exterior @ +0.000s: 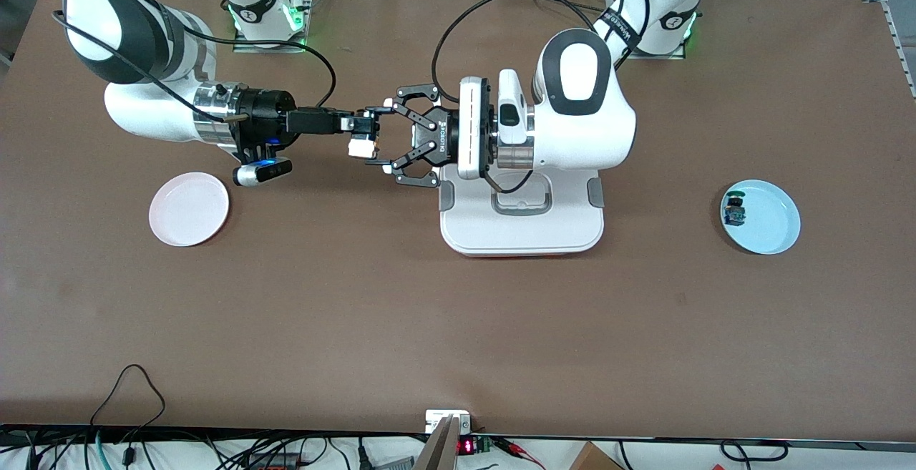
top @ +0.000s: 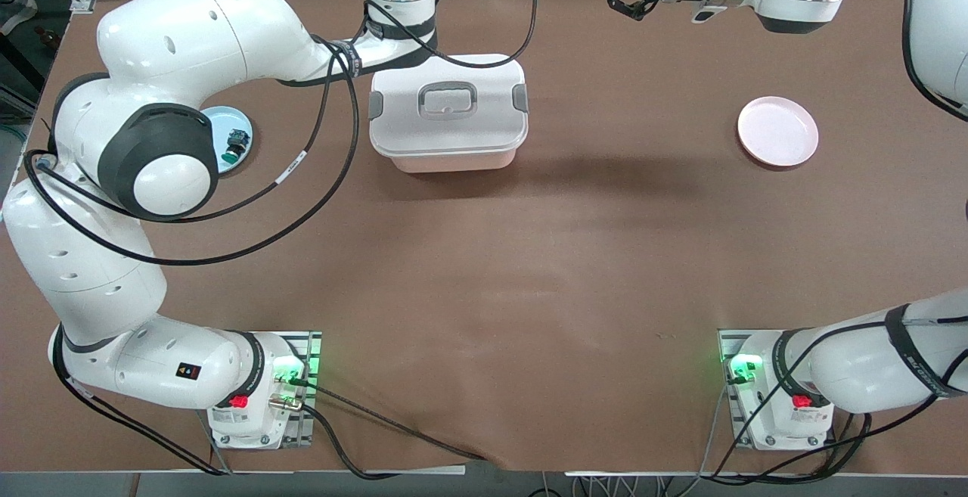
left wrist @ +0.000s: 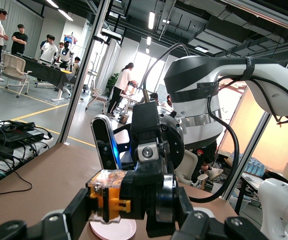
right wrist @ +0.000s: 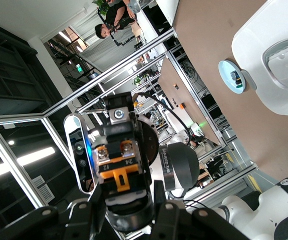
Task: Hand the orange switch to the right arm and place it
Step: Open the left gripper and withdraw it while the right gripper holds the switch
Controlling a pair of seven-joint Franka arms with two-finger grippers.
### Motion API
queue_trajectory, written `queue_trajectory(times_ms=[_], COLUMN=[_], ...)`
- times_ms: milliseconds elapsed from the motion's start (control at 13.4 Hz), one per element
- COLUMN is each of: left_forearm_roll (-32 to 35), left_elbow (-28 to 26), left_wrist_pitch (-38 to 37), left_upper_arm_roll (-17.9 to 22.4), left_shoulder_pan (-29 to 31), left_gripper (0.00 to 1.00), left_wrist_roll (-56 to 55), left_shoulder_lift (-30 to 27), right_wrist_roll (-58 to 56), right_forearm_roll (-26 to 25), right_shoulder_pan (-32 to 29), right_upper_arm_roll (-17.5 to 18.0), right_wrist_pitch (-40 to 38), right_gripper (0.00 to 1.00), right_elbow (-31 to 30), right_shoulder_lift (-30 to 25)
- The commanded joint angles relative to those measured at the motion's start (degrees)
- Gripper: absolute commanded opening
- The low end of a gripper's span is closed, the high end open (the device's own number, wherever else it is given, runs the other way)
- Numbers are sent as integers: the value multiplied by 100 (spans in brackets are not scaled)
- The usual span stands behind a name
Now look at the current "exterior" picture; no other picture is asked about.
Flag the round pink plate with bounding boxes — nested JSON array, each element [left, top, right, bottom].
[[149, 172, 230, 248]]

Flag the grey metal beam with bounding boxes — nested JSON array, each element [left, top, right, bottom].
[[415, 416, 460, 470]]

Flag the red clip leads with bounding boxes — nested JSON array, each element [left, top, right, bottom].
[[494, 438, 546, 469]]

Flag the black power strip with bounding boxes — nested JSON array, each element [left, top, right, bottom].
[[240, 451, 316, 470]]

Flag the round light blue plate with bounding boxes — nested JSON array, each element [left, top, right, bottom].
[[719, 179, 802, 255]]

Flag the brown cardboard box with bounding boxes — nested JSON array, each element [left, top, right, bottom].
[[569, 441, 625, 470]]

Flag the perforated metal strip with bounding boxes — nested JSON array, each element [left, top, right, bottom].
[[882, 0, 916, 100]]

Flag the thick black gripper cable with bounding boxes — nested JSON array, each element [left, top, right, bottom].
[[182, 26, 337, 112], [431, 0, 648, 106]]

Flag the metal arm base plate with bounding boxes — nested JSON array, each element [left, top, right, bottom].
[[608, 0, 689, 61], [233, 0, 314, 54]]

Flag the white lunch box grey handle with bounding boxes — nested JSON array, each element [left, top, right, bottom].
[[438, 166, 605, 258]]

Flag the thin black camera cable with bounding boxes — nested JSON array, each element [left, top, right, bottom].
[[52, 11, 228, 124]]

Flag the small white bracket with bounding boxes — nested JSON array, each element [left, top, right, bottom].
[[425, 410, 472, 434]]

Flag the thin black looped cable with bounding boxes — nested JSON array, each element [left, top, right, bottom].
[[89, 364, 167, 431]]

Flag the blue switch with green cap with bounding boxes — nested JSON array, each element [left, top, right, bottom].
[[723, 190, 747, 228]]

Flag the black oval cable loop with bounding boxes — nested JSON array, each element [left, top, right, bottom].
[[719, 440, 789, 462]]

